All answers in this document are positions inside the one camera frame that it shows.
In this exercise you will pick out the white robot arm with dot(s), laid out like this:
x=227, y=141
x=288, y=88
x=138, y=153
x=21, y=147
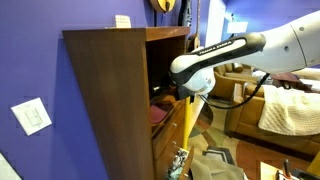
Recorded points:
x=287, y=48

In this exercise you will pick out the brown wooden drawer cabinet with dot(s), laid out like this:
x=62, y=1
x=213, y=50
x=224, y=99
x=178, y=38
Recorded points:
x=116, y=70

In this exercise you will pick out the open wooden drawer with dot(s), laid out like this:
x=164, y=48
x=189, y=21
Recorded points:
x=180, y=167

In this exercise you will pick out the yellow pole stand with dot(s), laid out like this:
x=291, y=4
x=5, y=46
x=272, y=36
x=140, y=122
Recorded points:
x=187, y=118

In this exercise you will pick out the brown leather sofa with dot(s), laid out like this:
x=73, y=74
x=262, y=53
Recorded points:
x=244, y=120

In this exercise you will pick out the grey cloth on floor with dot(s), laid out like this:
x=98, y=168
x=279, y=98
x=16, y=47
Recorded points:
x=207, y=168

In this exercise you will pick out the cream knitted blanket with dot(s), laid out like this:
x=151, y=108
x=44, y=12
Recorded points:
x=290, y=112

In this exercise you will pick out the white wall light switch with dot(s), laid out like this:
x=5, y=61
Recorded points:
x=32, y=116

